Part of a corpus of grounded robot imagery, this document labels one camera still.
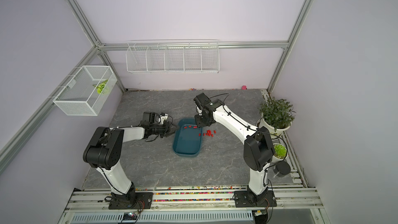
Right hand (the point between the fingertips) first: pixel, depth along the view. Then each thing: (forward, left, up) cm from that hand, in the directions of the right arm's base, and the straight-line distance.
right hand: (201, 122), depth 87 cm
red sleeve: (+2, -8, -14) cm, 16 cm away
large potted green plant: (-1, -40, +7) cm, 41 cm away
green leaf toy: (+12, +53, +17) cm, 57 cm away
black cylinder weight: (-24, -41, -7) cm, 48 cm away
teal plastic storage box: (-1, +9, -15) cm, 18 cm away
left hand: (-1, +14, -7) cm, 15 cm away
